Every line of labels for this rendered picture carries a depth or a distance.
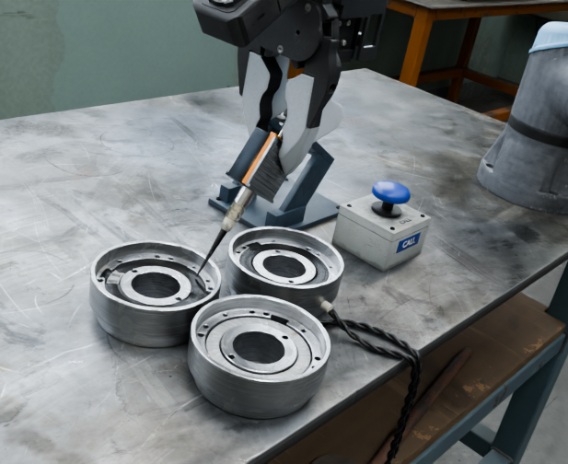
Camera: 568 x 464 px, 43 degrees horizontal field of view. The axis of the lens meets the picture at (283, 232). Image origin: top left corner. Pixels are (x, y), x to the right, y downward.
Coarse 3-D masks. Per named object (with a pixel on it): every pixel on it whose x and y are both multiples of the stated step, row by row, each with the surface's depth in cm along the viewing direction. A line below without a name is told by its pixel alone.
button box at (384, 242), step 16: (352, 208) 75; (368, 208) 75; (400, 208) 77; (336, 224) 76; (352, 224) 74; (368, 224) 73; (384, 224) 73; (400, 224) 73; (416, 224) 74; (336, 240) 76; (352, 240) 75; (368, 240) 73; (384, 240) 72; (400, 240) 73; (416, 240) 76; (368, 256) 74; (384, 256) 73; (400, 256) 75
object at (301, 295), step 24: (240, 240) 67; (264, 240) 69; (288, 240) 69; (312, 240) 69; (264, 264) 66; (288, 264) 67; (312, 264) 66; (336, 264) 66; (240, 288) 62; (264, 288) 60; (288, 288) 60; (312, 288) 61; (336, 288) 63; (312, 312) 63
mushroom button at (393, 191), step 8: (376, 184) 74; (384, 184) 74; (392, 184) 74; (400, 184) 75; (376, 192) 73; (384, 192) 73; (392, 192) 73; (400, 192) 73; (408, 192) 74; (384, 200) 73; (392, 200) 73; (400, 200) 73; (408, 200) 74; (384, 208) 75; (392, 208) 75
